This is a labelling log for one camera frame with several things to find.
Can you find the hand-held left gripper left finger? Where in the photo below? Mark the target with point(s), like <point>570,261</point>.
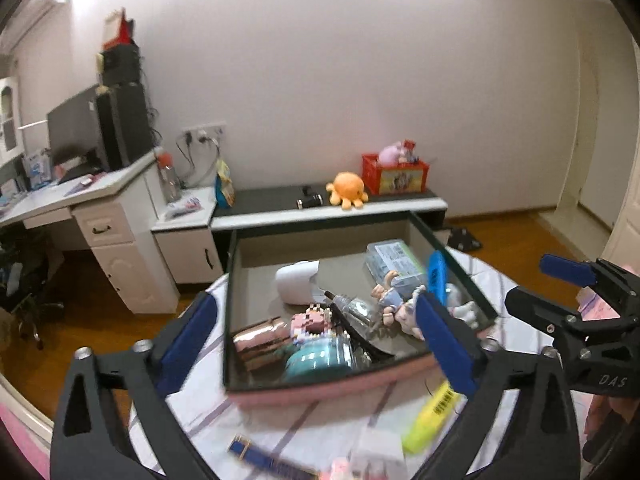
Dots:
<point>187,340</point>

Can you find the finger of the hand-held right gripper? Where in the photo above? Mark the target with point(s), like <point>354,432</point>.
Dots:
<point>537,307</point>
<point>565,269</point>

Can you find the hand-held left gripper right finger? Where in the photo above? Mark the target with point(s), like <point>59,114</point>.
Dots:
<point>447,345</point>

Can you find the small doll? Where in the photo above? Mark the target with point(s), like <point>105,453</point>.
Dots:
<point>411,312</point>

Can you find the rose gold metal canister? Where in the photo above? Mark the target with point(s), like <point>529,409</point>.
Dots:
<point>257,342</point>

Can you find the pink storage box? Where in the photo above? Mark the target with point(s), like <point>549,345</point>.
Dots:
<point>260,280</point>

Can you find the clear plastic bottle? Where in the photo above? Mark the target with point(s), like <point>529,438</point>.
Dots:
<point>357,310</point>

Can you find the clear pack of tissue packets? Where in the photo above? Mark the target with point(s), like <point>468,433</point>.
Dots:
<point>395,260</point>

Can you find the white cup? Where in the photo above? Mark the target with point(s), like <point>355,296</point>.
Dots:
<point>295,282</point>

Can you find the pink building block toy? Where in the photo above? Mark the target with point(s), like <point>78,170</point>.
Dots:
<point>312,322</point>

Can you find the yellow highlighter pen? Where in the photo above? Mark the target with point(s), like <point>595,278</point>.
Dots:
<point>432,415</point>

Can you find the white nightstand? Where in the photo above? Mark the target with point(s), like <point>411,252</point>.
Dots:
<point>185,245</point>

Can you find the black object on floor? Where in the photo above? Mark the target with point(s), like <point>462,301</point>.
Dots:
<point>462,240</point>

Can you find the white door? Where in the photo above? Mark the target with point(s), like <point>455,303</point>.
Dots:
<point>627,185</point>

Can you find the white desk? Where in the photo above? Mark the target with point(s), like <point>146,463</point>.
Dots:
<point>120,240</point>

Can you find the teal jar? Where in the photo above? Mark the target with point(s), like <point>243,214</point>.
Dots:
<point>315,360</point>

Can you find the blue rectangular box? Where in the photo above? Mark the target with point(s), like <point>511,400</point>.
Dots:
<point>265,455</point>

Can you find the blue and yellow snack bag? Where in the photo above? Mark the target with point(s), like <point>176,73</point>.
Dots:
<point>225,185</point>

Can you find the clear water bottle red cap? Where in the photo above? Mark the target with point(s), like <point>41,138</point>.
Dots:
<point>169,177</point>

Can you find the low black and white bench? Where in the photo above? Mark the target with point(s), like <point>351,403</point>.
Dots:
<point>280,202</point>

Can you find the black office chair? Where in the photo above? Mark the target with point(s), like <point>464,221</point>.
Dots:
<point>25,285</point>

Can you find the red plastic crate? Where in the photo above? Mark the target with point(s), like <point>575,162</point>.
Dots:
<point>395,177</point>

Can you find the black dumbbell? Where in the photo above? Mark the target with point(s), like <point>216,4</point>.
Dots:
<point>309,202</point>

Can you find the orange octopus plush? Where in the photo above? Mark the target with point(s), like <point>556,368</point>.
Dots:
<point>347,189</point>

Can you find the small red toy figure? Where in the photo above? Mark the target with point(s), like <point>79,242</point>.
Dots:
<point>410,150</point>

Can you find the pink plush toy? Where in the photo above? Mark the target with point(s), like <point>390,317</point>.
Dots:
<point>391,152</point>

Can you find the black computer tower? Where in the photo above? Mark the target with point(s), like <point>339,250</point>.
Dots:
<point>125,125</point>

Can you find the black computer monitor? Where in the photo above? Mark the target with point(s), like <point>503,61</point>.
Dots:
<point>75,127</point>

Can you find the black box on tower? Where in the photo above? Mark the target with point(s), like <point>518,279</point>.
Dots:
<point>121,65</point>

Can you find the white glass-door cabinet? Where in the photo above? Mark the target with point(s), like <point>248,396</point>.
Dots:
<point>9,120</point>

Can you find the red and white box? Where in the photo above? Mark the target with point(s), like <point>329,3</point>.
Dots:
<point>119,30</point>

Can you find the white wall outlet strip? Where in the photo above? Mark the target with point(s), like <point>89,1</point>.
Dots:
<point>202,131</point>

